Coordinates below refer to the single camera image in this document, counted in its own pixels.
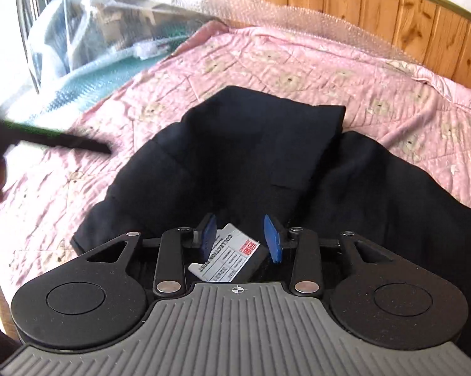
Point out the teal textured cloth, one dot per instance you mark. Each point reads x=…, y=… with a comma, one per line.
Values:
x=102, y=82

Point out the black pants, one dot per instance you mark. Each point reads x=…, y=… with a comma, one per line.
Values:
x=259, y=149

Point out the clear plastic bag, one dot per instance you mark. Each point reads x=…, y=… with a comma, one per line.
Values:
x=102, y=19

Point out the chrome metal rack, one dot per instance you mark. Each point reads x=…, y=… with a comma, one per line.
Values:
x=33, y=15

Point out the pink quilted blanket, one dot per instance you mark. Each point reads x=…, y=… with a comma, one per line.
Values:
x=298, y=66

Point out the white garment tag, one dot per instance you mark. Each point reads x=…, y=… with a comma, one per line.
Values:
x=229, y=250

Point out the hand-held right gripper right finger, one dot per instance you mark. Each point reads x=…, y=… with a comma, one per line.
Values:
x=274, y=239

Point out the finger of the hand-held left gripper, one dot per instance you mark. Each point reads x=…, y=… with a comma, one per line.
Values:
x=63, y=140

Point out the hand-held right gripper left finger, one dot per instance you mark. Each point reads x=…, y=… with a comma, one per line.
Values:
x=209, y=239

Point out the clear bubble wrap sheet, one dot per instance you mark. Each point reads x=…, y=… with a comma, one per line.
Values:
x=306, y=19

